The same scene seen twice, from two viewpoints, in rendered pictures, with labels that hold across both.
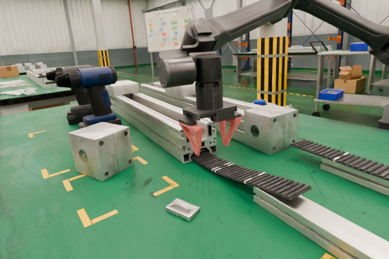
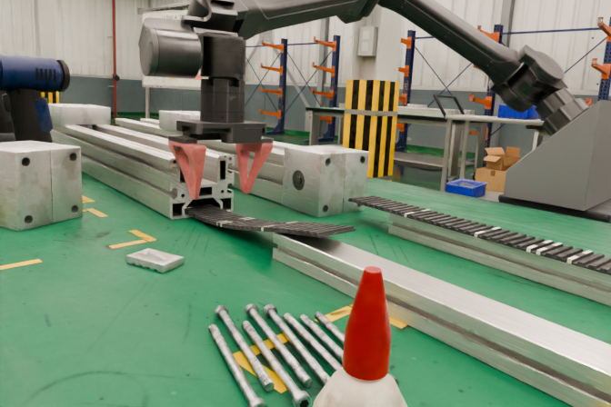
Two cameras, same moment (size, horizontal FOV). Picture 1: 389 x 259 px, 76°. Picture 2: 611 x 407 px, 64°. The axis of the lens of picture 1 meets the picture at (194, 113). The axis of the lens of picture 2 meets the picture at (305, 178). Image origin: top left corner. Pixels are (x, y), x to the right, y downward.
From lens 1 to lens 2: 16 cm
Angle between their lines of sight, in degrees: 11
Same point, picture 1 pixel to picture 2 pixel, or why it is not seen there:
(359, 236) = (399, 272)
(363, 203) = (432, 264)
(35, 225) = not seen: outside the picture
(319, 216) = (355, 258)
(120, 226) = (44, 274)
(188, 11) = not seen: hidden behind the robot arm
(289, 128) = (352, 179)
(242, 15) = not seen: outside the picture
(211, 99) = (224, 105)
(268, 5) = not seen: outside the picture
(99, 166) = (16, 202)
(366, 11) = not seen: hidden behind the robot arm
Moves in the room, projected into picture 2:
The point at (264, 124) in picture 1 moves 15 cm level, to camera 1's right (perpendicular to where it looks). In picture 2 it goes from (313, 165) to (409, 168)
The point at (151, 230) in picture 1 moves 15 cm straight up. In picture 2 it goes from (96, 279) to (93, 116)
